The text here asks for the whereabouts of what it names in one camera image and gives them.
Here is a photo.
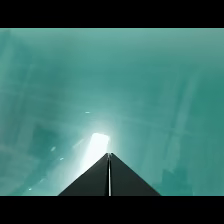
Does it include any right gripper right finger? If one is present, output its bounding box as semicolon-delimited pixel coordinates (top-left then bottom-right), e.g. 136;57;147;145
109;152;162;197

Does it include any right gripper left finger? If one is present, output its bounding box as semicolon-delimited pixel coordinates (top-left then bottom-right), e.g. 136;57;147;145
58;152;110;197

